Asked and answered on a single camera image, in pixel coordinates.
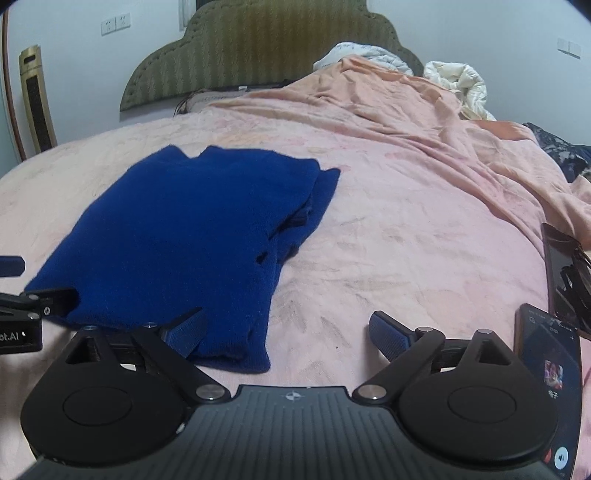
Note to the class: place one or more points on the white wall socket plate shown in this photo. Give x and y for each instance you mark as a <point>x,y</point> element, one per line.
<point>114,24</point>

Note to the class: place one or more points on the blue knitted sweater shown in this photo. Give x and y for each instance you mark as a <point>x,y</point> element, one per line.
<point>177,233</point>

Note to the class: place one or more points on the dark smartphone with glasses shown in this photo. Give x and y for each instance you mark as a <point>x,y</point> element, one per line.
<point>558,248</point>

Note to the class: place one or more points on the white wall light switch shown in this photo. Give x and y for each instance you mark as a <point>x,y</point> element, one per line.
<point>569,48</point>

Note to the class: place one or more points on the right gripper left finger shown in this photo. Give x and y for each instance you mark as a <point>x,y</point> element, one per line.
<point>146,365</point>

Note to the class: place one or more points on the gold black tower fan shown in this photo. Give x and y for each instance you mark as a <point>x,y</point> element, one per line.
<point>35,99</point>

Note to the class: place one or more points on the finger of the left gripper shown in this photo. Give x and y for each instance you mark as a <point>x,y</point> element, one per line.
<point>47,303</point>
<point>11,266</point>

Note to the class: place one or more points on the smartphone with lit screen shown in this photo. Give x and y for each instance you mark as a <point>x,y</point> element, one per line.
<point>550,349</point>

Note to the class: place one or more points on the brown patterned pillow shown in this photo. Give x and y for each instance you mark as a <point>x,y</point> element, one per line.
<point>196,101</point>

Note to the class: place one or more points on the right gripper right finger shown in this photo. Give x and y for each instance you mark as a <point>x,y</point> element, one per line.
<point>426,368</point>

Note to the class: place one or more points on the black eyeglasses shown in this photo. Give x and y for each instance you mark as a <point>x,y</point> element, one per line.
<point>575,277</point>

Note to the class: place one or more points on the olive green padded headboard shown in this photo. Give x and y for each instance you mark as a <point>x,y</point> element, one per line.
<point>257,43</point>

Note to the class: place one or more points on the white pillow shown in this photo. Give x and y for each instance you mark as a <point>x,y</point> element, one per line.
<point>372,53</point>

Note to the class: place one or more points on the pink peach bed sheet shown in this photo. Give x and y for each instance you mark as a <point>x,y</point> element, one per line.
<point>436,221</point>

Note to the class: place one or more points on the cream crumpled blanket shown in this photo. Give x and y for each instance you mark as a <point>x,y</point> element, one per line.
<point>465,83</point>

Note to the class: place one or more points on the dark floral fabric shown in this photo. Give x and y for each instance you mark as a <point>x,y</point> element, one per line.
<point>574,160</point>

